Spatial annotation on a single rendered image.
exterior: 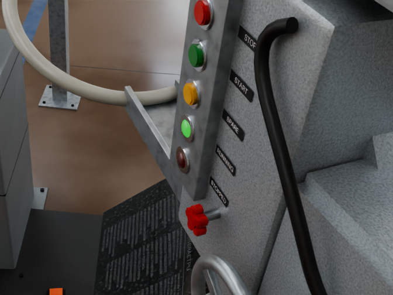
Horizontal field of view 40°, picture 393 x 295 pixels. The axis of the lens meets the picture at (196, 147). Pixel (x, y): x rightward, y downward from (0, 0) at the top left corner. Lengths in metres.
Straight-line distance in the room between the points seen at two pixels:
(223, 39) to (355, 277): 0.26
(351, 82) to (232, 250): 0.27
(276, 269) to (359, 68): 0.24
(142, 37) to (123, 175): 1.35
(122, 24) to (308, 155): 3.33
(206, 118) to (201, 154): 0.05
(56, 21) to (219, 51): 2.21
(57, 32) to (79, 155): 0.62
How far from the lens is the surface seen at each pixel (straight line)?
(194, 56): 0.60
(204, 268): 0.62
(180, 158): 0.68
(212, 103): 0.60
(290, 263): 0.58
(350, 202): 0.51
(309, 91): 0.48
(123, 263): 1.34
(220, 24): 0.56
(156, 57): 3.45
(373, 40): 0.48
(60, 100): 2.98
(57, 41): 2.80
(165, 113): 1.09
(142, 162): 2.61
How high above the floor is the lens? 1.71
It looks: 39 degrees down
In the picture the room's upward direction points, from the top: 9 degrees clockwise
